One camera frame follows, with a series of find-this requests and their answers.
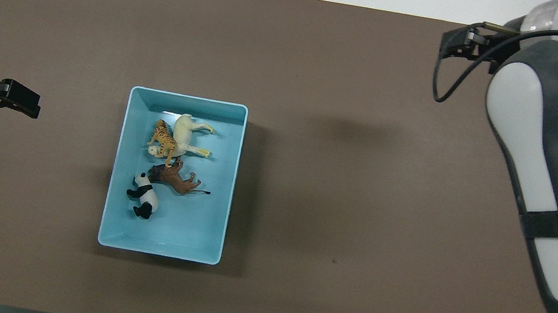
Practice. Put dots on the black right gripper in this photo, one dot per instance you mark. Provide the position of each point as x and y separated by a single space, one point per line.
497 59

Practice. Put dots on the orange striped tiger toy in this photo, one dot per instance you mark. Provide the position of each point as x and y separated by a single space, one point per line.
163 135

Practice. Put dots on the black and white panda toy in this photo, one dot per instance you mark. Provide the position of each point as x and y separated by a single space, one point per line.
146 197

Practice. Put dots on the brown lion toy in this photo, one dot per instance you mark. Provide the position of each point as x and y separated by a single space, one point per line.
174 179

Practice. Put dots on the light blue storage box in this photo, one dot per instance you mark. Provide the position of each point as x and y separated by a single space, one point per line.
201 222

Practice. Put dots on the brown table mat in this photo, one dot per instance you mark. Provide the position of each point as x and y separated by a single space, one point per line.
330 47

